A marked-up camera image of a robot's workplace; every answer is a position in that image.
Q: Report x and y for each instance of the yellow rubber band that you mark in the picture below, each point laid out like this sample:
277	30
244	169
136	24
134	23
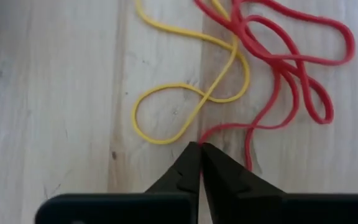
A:
134	116

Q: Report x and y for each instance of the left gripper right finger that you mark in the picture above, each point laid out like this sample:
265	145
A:
228	186

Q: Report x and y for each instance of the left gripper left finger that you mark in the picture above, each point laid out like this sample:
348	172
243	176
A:
188	174

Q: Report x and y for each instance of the red rubber band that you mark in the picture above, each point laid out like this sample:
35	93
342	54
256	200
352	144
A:
232	126
350	46

